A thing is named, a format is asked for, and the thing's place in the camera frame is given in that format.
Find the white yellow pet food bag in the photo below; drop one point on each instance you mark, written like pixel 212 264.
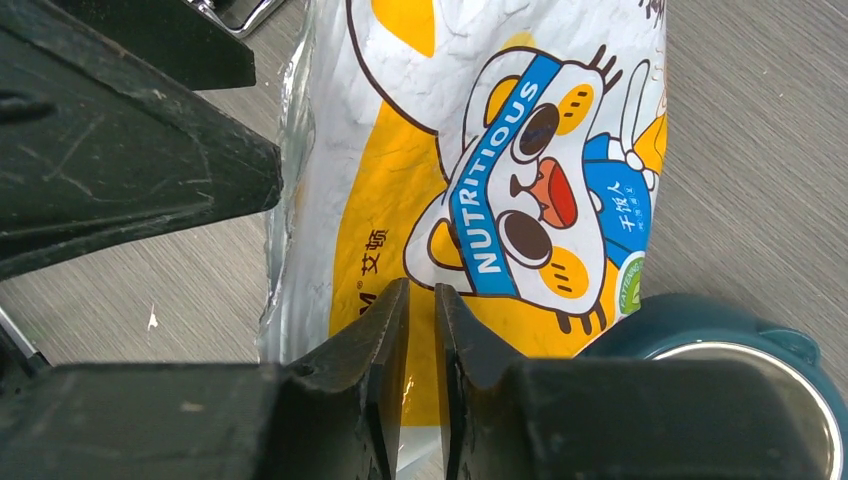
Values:
pixel 509 149

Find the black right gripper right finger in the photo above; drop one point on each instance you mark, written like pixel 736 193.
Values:
pixel 509 416

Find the teal double pet bowl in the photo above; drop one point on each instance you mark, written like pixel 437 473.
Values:
pixel 686 326

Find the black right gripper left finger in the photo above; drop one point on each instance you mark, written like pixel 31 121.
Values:
pixel 332 414

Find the black foam-lined case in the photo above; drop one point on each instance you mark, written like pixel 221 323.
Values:
pixel 240 18

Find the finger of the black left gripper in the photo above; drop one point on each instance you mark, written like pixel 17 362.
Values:
pixel 173 37
pixel 99 148

